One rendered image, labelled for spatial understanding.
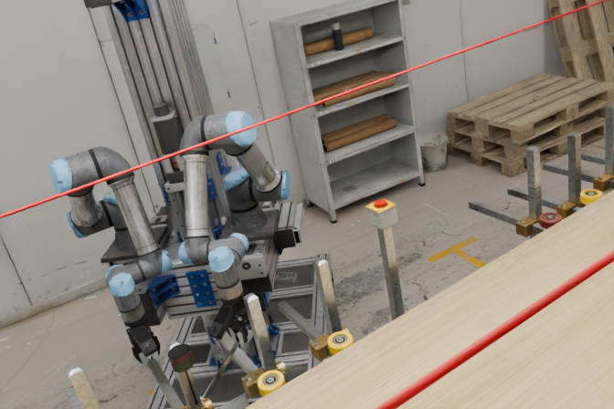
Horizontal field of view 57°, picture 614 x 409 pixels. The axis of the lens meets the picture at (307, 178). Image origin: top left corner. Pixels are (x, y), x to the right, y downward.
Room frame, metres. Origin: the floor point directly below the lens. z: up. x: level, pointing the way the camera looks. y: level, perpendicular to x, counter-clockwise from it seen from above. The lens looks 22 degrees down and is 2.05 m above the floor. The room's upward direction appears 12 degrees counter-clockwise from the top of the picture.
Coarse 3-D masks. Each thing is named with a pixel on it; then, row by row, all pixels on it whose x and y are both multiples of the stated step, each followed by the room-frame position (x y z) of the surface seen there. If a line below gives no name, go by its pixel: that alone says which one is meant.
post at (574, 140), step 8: (568, 136) 2.12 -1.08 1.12; (576, 136) 2.10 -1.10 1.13; (568, 144) 2.13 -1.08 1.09; (576, 144) 2.10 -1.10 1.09; (568, 152) 2.13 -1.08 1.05; (576, 152) 2.10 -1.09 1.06; (568, 160) 2.13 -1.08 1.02; (576, 160) 2.10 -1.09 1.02; (568, 168) 2.13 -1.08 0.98; (576, 168) 2.10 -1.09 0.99; (568, 176) 2.13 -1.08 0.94; (576, 176) 2.10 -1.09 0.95; (568, 184) 2.13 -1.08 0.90; (576, 184) 2.10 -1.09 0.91; (568, 192) 2.13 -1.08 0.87; (576, 192) 2.10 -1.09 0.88; (568, 200) 2.13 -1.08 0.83; (576, 200) 2.10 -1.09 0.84
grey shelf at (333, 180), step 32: (352, 0) 4.59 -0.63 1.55; (384, 0) 4.25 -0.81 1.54; (288, 32) 4.08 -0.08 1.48; (320, 32) 4.52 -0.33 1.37; (384, 32) 4.57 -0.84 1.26; (288, 64) 4.18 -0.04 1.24; (320, 64) 4.02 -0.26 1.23; (352, 64) 4.61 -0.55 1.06; (384, 64) 4.63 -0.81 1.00; (288, 96) 4.30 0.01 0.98; (384, 96) 4.69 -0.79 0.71; (320, 128) 4.46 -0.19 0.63; (416, 128) 4.30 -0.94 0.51; (320, 160) 3.97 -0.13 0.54; (352, 160) 4.55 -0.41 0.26; (384, 160) 4.67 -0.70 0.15; (416, 160) 4.37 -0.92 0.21; (320, 192) 4.08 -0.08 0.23; (352, 192) 4.17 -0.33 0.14
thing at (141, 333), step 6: (132, 330) 1.58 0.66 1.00; (138, 330) 1.58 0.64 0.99; (144, 330) 1.58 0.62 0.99; (138, 336) 1.57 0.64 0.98; (144, 336) 1.57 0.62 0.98; (150, 336) 1.57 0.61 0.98; (138, 342) 1.55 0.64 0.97; (144, 342) 1.55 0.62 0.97; (150, 342) 1.54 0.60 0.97; (144, 348) 1.53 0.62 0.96; (150, 348) 1.53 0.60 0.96; (156, 348) 1.54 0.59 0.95; (144, 354) 1.52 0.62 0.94; (150, 354) 1.53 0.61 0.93
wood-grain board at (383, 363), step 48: (528, 240) 1.78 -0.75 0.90; (576, 240) 1.72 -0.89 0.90; (480, 288) 1.55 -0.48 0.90; (528, 288) 1.50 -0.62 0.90; (576, 288) 1.45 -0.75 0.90; (384, 336) 1.42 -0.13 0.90; (432, 336) 1.38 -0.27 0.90; (480, 336) 1.33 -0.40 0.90; (528, 336) 1.29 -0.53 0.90; (576, 336) 1.25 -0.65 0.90; (288, 384) 1.30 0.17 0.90; (336, 384) 1.26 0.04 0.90; (384, 384) 1.22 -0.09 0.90; (432, 384) 1.19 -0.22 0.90; (480, 384) 1.15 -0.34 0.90; (528, 384) 1.12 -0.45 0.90; (576, 384) 1.09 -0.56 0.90
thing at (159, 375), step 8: (152, 360) 1.59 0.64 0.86; (152, 368) 1.55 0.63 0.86; (160, 368) 1.54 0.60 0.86; (160, 376) 1.50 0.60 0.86; (160, 384) 1.46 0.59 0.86; (168, 384) 1.45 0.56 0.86; (168, 392) 1.42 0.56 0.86; (168, 400) 1.38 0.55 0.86; (176, 400) 1.38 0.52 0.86; (176, 408) 1.34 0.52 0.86
